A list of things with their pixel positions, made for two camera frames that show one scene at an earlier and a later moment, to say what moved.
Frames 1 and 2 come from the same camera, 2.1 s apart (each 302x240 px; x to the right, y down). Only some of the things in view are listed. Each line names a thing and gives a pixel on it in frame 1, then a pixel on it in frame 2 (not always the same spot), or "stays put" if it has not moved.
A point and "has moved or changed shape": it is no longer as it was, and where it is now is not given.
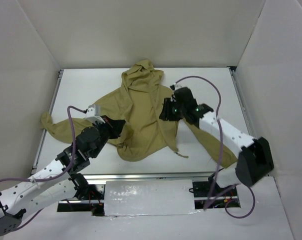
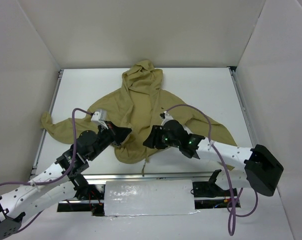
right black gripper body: [168, 110] -> [158, 136]
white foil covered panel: [149, 197] stays put
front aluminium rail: [144, 176] stays put
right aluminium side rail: [237, 87] stays put
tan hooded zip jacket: [135, 114] has moved or changed shape
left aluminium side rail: [50, 109] stays put
